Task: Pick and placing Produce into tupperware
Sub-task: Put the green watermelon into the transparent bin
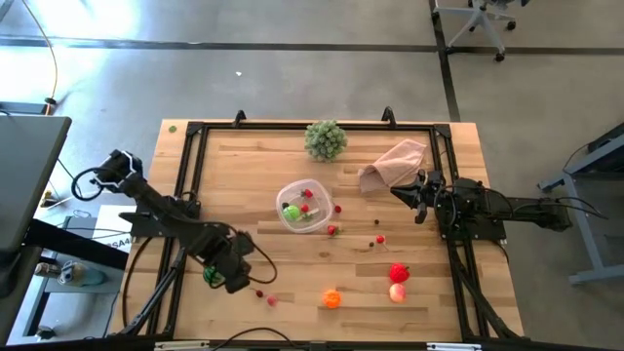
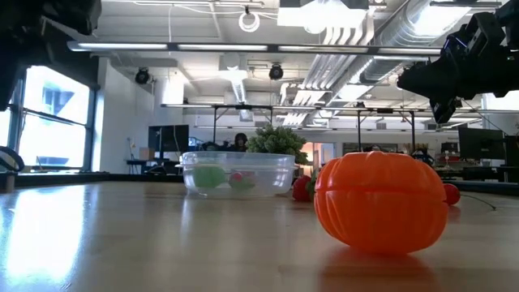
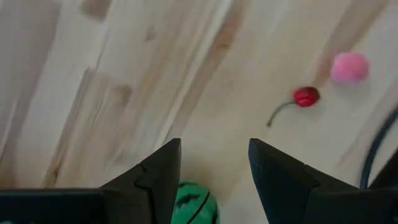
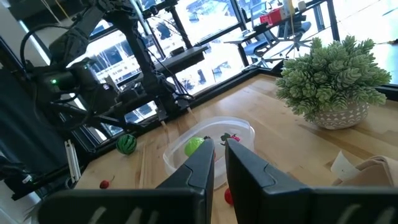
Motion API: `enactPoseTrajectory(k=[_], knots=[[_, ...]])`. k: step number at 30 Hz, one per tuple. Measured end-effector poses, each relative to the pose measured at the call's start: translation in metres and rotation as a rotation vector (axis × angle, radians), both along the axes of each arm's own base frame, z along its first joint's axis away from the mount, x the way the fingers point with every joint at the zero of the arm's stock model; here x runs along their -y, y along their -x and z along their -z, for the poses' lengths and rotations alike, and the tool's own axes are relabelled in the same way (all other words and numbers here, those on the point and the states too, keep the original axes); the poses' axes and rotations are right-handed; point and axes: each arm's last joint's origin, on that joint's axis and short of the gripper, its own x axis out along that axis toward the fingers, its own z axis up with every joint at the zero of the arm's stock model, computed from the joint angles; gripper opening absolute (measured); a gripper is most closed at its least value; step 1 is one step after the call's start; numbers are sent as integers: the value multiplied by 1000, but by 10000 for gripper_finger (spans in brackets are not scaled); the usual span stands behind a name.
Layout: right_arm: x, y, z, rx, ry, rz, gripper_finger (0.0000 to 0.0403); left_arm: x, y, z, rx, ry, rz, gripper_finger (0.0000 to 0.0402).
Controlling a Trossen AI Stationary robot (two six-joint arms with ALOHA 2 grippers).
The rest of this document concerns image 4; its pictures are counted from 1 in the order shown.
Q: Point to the striped toy watermelon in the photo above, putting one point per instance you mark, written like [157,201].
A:
[126,144]

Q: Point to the large window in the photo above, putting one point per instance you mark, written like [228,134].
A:
[211,18]

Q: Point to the green toy apple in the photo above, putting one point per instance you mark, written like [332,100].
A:
[192,146]

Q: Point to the beige folded cloth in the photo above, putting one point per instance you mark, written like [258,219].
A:
[373,174]

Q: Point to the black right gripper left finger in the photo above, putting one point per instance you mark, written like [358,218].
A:
[174,202]

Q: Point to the dark grey desk top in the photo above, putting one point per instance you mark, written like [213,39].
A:
[186,59]

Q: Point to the white frame bracket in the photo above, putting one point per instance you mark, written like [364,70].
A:
[73,161]

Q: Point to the clear plastic tupperware container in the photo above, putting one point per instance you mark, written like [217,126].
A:
[217,124]

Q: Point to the dark red toy cherry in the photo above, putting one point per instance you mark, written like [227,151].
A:
[104,184]

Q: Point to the red box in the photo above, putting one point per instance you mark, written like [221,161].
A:
[273,17]

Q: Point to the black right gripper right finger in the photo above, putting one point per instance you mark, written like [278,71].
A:
[267,202]

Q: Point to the blue office chair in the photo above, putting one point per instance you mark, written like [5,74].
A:
[258,46]

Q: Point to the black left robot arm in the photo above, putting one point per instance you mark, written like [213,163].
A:
[140,53]

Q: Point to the potted green succulent plant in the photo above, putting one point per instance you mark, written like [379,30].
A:
[329,74]

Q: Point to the small green toy leaf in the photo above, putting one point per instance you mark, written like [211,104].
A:
[225,138]

